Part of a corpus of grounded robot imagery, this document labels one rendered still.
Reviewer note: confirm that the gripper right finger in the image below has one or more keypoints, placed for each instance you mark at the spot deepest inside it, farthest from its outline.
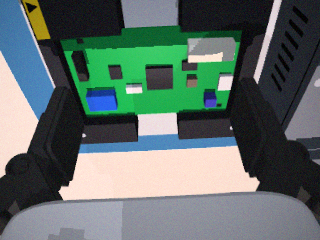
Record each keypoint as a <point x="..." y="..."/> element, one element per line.
<point x="266" y="151"/>

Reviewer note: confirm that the green circuit board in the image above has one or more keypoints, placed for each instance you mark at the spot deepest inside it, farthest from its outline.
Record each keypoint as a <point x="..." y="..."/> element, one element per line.
<point x="153" y="70"/>

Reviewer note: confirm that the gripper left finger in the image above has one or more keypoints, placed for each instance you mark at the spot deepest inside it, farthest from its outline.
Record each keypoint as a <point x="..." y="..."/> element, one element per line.
<point x="49" y="162"/>

